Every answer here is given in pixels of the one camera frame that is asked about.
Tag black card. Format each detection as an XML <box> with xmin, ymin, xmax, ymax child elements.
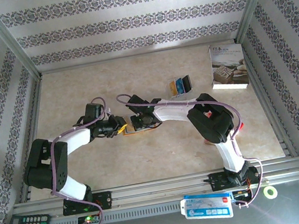
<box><xmin>181</xmin><ymin>74</ymin><xmax>193</xmax><ymax>93</ymax></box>

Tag blue white tissue pack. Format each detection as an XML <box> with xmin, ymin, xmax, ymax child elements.
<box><xmin>178</xmin><ymin>188</ymin><xmax>235</xmax><ymax>224</ymax></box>

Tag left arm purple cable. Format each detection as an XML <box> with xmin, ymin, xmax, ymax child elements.
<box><xmin>37</xmin><ymin>95</ymin><xmax>128</xmax><ymax>224</ymax></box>

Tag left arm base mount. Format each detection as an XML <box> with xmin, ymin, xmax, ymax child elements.
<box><xmin>60</xmin><ymin>190</ymin><xmax>115</xmax><ymax>217</ymax></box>

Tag red paper packet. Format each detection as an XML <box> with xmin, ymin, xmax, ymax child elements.
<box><xmin>199</xmin><ymin>109</ymin><xmax>220</xmax><ymax>147</ymax></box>

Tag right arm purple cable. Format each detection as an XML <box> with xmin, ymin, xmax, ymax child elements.
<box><xmin>115</xmin><ymin>74</ymin><xmax>269</xmax><ymax>224</ymax></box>

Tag white printed book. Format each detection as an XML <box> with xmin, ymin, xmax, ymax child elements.
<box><xmin>205</xmin><ymin>39</ymin><xmax>251</xmax><ymax>95</ymax></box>

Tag colour swatch cards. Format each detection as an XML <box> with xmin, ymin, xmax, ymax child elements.
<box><xmin>164</xmin><ymin>74</ymin><xmax>195</xmax><ymax>102</ymax></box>

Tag green tape roll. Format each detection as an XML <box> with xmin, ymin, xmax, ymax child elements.
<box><xmin>262</xmin><ymin>185</ymin><xmax>279</xmax><ymax>200</ymax></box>

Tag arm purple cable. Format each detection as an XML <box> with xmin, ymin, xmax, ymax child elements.
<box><xmin>115</xmin><ymin>74</ymin><xmax>269</xmax><ymax>224</ymax></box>
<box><xmin>37</xmin><ymin>95</ymin><xmax>128</xmax><ymax>224</ymax></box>

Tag yellow card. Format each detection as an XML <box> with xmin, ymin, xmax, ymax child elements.
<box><xmin>168</xmin><ymin>80</ymin><xmax>179</xmax><ymax>97</ymax></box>

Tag grey slotted cable duct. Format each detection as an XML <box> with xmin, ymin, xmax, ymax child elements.
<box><xmin>47</xmin><ymin>198</ymin><xmax>188</xmax><ymax>224</ymax></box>

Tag orange leather card holder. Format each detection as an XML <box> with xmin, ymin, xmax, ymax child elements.
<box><xmin>120</xmin><ymin>110</ymin><xmax>161</xmax><ymax>137</ymax></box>

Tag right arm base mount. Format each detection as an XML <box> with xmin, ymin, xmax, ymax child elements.
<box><xmin>207</xmin><ymin>164</ymin><xmax>262</xmax><ymax>193</ymax></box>

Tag blue card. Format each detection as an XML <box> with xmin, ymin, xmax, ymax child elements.
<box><xmin>174</xmin><ymin>77</ymin><xmax>187</xmax><ymax>96</ymax></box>

